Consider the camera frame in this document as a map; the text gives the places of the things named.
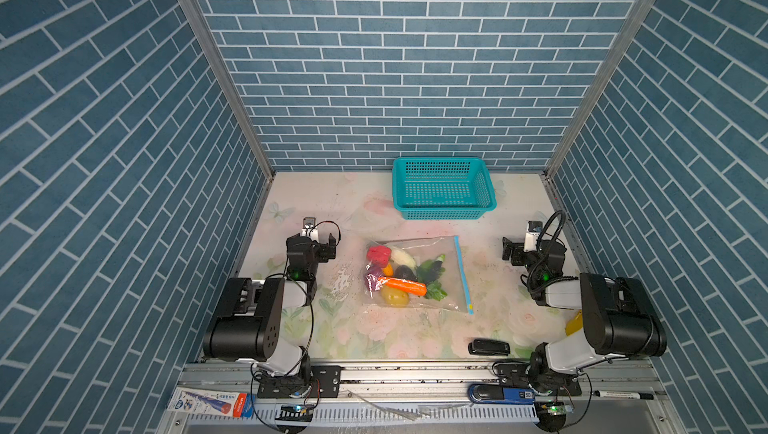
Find purple onion toy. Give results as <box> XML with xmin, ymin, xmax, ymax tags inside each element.
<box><xmin>364</xmin><ymin>264</ymin><xmax>386</xmax><ymax>292</ymax></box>

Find black stapler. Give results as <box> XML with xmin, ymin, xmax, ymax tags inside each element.
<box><xmin>468</xmin><ymin>338</ymin><xmax>511</xmax><ymax>357</ymax></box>

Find yellow potato toy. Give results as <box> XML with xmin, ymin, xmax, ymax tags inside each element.
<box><xmin>379</xmin><ymin>286</ymin><xmax>410</xmax><ymax>307</ymax></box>

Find clear zip top bag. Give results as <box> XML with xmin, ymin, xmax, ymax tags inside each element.
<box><xmin>361</xmin><ymin>236</ymin><xmax>474</xmax><ymax>314</ymax></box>

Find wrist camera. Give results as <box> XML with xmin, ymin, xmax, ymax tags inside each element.
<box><xmin>523</xmin><ymin>220</ymin><xmax>543</xmax><ymax>252</ymax></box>
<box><xmin>300</xmin><ymin>217</ymin><xmax>318</xmax><ymax>241</ymax></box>

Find red blue printed box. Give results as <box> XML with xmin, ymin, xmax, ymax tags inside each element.
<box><xmin>167</xmin><ymin>388</ymin><xmax>253</xmax><ymax>419</ymax></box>

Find orange carrot toy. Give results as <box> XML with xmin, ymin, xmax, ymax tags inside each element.
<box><xmin>378</xmin><ymin>277</ymin><xmax>427</xmax><ymax>296</ymax></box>

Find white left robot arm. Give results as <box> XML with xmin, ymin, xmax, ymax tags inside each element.
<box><xmin>203</xmin><ymin>229</ymin><xmax>341</xmax><ymax>388</ymax></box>

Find yellow pencil cup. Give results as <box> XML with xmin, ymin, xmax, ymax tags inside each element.
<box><xmin>565</xmin><ymin>311</ymin><xmax>584</xmax><ymax>336</ymax></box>

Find dark eggplant toy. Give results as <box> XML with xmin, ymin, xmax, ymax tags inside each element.
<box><xmin>416</xmin><ymin>254</ymin><xmax>445</xmax><ymax>285</ymax></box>

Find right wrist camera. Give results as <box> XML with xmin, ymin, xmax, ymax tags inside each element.
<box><xmin>523</xmin><ymin>220</ymin><xmax>543</xmax><ymax>252</ymax></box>

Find blue black device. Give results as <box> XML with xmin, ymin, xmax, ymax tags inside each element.
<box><xmin>468</xmin><ymin>384</ymin><xmax>535</xmax><ymax>405</ymax></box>

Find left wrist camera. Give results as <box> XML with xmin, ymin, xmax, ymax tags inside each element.
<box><xmin>300</xmin><ymin>217</ymin><xmax>318</xmax><ymax>241</ymax></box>

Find teal plastic basket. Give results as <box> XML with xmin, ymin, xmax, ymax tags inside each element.
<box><xmin>392</xmin><ymin>157</ymin><xmax>497</xmax><ymax>220</ymax></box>

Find black avocado toy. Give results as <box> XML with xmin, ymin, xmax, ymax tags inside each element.
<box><xmin>394</xmin><ymin>265</ymin><xmax>418</xmax><ymax>282</ymax></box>

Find black marker pen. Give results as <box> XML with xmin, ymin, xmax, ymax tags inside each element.
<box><xmin>592</xmin><ymin>390</ymin><xmax>655</xmax><ymax>401</ymax></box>

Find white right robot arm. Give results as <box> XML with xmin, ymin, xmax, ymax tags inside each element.
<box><xmin>502</xmin><ymin>237</ymin><xmax>668</xmax><ymax>394</ymax></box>

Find aluminium rail base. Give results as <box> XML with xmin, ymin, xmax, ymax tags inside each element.
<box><xmin>158</xmin><ymin>359</ymin><xmax>683</xmax><ymax>433</ymax></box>

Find green leafy vegetable toy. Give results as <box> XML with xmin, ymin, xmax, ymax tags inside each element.
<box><xmin>425</xmin><ymin>281</ymin><xmax>447</xmax><ymax>301</ymax></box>

